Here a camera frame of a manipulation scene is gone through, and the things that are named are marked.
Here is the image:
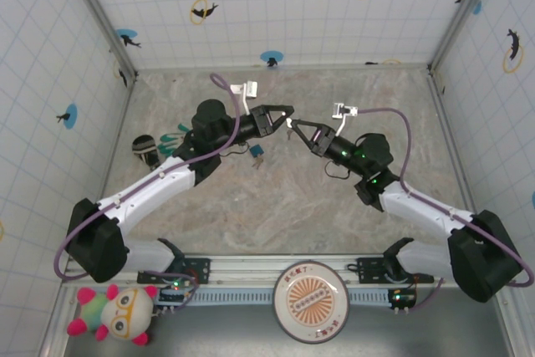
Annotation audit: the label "green handled pliers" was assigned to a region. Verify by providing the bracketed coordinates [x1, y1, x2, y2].
[157, 133, 190, 154]

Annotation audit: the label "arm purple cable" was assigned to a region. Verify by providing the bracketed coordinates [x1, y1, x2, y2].
[357, 106, 535, 312]
[53, 72, 252, 311]

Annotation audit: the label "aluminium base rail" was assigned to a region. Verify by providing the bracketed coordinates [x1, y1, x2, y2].
[62, 252, 519, 289]

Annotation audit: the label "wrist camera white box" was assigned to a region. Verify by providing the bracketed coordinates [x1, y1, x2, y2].
[229, 79, 260, 114]
[330, 101, 360, 135]

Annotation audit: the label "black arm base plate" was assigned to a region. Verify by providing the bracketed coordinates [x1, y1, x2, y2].
[136, 257, 211, 285]
[356, 256, 436, 285]

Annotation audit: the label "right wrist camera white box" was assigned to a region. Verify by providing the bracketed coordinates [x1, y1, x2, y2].
[330, 101, 360, 135]

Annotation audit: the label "round plate orange sunburst print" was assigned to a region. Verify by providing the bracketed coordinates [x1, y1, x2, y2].
[273, 259, 351, 344]

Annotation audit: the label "slotted grey cable duct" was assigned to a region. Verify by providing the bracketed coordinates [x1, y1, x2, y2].
[154, 288, 396, 306]

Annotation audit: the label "panda plush toy with glasses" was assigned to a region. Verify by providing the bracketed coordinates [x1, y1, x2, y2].
[66, 283, 161, 348]

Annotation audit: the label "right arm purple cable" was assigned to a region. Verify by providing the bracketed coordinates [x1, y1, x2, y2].
[357, 106, 535, 312]

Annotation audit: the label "controller board with leds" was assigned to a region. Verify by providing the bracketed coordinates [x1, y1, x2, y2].
[155, 279, 198, 315]
[387, 285, 418, 315]

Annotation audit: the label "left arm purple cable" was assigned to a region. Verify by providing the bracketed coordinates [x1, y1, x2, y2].
[53, 72, 252, 311]

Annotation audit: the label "black white striped object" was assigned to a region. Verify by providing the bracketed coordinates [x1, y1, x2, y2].
[131, 134, 162, 172]

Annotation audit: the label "aluminium table edge strip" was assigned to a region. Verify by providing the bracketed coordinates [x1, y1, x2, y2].
[98, 74, 139, 203]

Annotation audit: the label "aluminium corner post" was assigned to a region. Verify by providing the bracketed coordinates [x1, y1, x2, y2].
[426, 0, 502, 72]
[60, 0, 139, 80]

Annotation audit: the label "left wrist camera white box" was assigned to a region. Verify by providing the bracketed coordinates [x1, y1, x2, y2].
[229, 79, 260, 114]

